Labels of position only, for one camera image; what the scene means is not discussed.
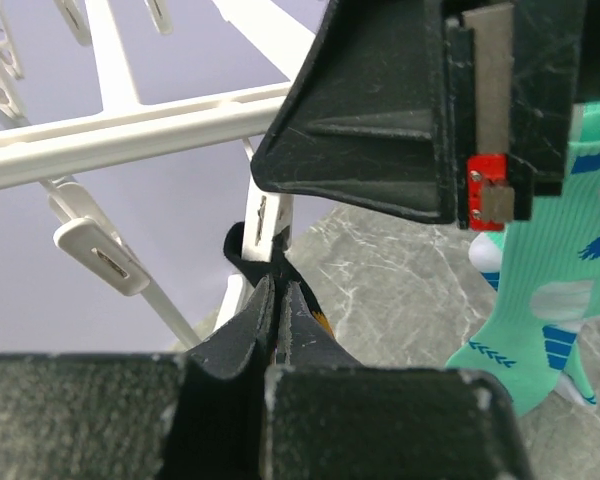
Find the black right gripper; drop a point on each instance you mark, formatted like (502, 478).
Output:
(516, 71)

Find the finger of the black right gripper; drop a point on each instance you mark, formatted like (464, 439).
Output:
(364, 120)

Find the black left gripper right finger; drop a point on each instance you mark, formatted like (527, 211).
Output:
(330, 417)

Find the white hanger clip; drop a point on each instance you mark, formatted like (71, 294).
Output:
(88, 236)
(267, 216)

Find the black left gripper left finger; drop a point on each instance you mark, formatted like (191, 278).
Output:
(193, 415)

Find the silver drying rack stand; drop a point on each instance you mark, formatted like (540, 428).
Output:
(237, 292)

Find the red black argyle sock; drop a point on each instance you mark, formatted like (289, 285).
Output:
(280, 290)

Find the white clip sock hanger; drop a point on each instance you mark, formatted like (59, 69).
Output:
(124, 129)

